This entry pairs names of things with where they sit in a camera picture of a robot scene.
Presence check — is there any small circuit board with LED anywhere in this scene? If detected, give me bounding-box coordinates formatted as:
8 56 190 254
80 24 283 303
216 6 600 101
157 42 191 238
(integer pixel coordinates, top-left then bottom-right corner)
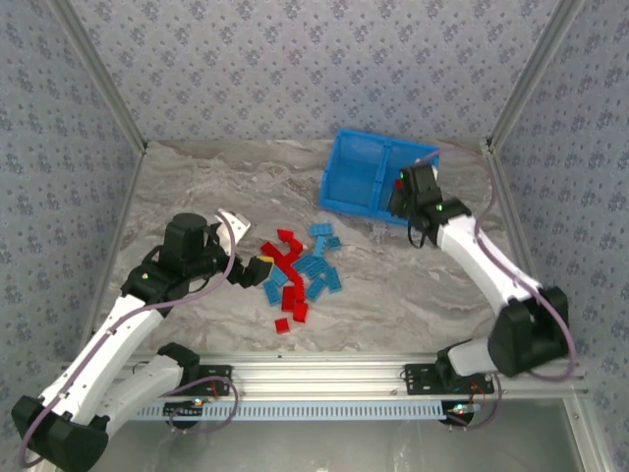
163 398 206 420
443 400 482 425

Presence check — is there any aluminium table side rail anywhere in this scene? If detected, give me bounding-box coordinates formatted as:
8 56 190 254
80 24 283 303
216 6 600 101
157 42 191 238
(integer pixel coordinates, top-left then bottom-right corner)
78 142 148 358
481 140 544 296

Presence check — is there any thin black cable loop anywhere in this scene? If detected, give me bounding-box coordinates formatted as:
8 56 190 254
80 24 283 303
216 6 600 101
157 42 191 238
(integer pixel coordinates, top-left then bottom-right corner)
407 219 429 250

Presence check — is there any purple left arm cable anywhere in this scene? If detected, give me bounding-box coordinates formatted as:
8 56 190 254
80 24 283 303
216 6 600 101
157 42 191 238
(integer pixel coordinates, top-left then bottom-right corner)
18 230 238 468

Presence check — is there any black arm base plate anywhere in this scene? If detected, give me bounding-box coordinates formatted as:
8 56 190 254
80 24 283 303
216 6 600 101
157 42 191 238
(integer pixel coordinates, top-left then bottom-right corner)
195 363 235 395
402 362 496 398

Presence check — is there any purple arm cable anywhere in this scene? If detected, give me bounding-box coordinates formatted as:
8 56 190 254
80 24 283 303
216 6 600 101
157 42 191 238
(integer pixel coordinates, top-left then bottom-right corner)
18 230 238 468
412 146 580 384

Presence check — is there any long red lego brick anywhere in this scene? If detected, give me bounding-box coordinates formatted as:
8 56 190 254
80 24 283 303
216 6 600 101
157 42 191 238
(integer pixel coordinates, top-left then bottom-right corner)
272 255 307 296

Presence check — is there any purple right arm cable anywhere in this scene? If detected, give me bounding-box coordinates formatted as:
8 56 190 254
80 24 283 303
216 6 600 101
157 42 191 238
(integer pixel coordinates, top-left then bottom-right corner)
412 146 580 384

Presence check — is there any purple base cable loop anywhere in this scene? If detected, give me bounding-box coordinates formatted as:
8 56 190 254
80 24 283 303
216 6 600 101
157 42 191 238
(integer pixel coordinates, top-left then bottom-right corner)
445 372 503 430
160 376 241 435

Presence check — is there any blue two-compartment plastic bin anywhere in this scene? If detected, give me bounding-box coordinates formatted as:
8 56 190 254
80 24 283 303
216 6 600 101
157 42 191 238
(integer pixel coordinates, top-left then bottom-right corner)
317 128 441 230

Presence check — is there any aluminium frame post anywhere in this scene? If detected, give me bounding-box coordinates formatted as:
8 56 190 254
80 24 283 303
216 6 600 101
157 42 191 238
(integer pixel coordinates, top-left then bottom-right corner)
485 0 587 149
46 0 149 154

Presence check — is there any aluminium mounting rail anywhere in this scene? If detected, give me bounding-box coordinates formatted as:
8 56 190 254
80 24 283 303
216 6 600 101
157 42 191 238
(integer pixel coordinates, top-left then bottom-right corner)
61 349 590 400

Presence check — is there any white slotted cable duct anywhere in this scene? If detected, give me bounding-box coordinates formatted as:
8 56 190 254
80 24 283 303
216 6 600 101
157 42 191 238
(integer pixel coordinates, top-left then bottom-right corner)
133 399 457 423

